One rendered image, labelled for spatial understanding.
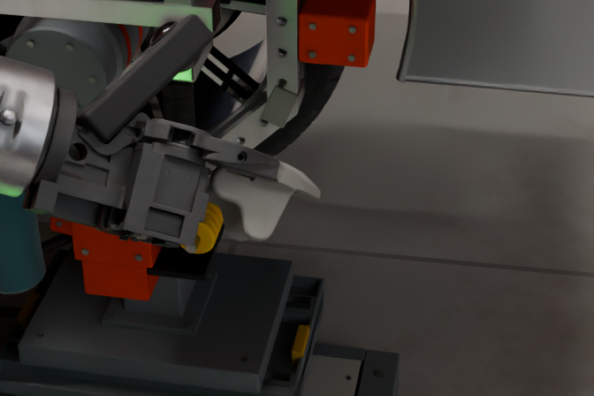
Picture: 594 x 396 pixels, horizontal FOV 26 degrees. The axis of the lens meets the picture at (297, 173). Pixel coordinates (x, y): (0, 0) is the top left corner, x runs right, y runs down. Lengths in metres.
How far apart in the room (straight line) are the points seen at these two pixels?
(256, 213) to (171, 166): 0.08
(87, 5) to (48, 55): 0.13
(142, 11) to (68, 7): 0.09
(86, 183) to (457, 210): 1.97
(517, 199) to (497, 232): 0.14
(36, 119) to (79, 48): 0.69
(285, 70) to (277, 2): 0.10
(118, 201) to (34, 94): 0.10
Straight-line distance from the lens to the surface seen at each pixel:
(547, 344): 2.48
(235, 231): 0.96
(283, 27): 1.63
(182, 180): 0.90
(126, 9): 1.45
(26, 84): 0.86
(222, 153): 0.89
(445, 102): 3.19
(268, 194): 0.93
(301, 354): 2.16
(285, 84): 1.68
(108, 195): 0.89
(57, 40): 1.55
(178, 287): 2.10
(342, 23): 1.61
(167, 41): 0.91
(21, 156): 0.86
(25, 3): 1.49
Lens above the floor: 1.61
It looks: 34 degrees down
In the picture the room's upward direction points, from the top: straight up
